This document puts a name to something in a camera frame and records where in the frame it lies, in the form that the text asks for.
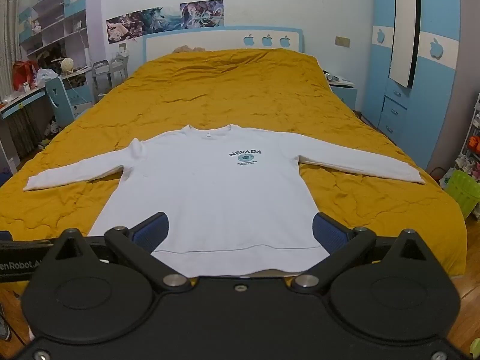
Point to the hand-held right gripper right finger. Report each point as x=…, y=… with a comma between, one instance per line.
x=330, y=232

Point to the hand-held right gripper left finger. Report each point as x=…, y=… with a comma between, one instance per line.
x=150, y=230

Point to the white printed sweatshirt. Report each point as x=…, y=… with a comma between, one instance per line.
x=210, y=202

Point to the grey sneaker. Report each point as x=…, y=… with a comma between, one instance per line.
x=4, y=324

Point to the blue nightstand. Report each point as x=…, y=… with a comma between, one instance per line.
x=345, y=95

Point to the green plastic basket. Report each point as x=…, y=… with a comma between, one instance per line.
x=463, y=195

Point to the blue desk chair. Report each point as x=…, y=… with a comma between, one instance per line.
x=62, y=99

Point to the yellow quilted bedspread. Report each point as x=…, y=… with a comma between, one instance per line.
x=232, y=90

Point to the blue-edged desk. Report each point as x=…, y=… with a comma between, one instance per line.
x=22, y=101

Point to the shoe rack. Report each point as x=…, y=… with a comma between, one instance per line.
x=473, y=146

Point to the blue and white wardrobe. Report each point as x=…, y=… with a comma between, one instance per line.
x=435, y=93

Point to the brown plush toy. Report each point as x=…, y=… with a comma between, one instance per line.
x=187, y=48

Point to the round white lamp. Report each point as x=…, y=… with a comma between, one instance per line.
x=67, y=64

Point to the white plastic bag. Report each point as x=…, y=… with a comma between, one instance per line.
x=45, y=75

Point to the red bag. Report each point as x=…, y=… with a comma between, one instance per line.
x=23, y=73

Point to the white and blue headboard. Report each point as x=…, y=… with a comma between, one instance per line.
x=210, y=40

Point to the black-framed mirror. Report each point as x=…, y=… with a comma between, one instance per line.
x=403, y=26

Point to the blue and white shelf unit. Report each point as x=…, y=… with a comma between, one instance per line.
x=52, y=22

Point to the grey curtain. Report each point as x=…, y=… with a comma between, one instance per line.
x=8, y=26

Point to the wall switch plate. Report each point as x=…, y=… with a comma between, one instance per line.
x=342, y=41

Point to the anime wall poster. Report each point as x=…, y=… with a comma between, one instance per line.
x=202, y=13
x=123, y=28
x=163, y=19

